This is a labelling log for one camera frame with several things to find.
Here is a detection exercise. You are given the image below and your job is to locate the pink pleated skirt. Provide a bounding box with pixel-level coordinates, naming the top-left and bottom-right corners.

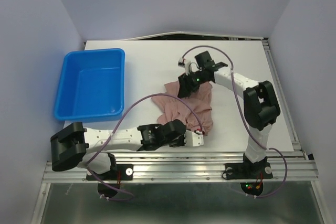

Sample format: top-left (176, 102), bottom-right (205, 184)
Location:
top-left (151, 81), bottom-right (213, 135)

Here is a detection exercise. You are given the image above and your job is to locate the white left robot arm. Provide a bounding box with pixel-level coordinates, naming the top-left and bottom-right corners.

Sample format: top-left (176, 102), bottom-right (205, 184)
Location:
top-left (50, 120), bottom-right (186, 179)

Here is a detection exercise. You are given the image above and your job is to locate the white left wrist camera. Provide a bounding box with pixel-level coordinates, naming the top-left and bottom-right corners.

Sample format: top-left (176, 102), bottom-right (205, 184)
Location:
top-left (184, 130), bottom-right (204, 147)

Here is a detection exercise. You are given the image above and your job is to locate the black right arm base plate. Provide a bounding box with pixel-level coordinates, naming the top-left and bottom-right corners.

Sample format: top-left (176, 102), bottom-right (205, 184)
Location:
top-left (222, 163), bottom-right (273, 181)

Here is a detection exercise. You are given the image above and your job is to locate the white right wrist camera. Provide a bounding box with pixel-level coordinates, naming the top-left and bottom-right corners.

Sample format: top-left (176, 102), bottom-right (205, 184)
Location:
top-left (178, 57), bottom-right (198, 75)

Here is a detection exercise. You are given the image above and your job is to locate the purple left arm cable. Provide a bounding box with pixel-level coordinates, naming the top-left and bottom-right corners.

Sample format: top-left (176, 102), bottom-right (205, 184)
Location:
top-left (89, 93), bottom-right (204, 201)

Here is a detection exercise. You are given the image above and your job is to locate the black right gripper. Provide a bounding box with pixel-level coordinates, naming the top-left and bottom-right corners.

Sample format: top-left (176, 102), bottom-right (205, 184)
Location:
top-left (177, 69), bottom-right (207, 99)

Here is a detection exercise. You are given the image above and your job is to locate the blue plastic bin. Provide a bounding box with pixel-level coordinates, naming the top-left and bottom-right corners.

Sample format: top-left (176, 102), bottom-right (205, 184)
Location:
top-left (54, 48), bottom-right (125, 122)

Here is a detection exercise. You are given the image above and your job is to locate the aluminium table frame rail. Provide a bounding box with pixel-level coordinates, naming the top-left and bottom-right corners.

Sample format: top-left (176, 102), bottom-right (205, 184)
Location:
top-left (31, 35), bottom-right (326, 224)

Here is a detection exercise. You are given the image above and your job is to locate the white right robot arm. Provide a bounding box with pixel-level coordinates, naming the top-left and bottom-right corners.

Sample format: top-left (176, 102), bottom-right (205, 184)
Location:
top-left (178, 51), bottom-right (280, 180)

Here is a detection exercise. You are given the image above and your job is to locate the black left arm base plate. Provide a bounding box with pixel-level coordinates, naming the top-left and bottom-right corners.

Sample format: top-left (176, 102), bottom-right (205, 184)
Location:
top-left (89, 163), bottom-right (133, 181)

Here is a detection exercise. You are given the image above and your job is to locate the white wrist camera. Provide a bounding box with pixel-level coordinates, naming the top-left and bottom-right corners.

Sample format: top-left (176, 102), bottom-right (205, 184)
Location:
top-left (184, 130), bottom-right (204, 147)
top-left (178, 57), bottom-right (198, 75)

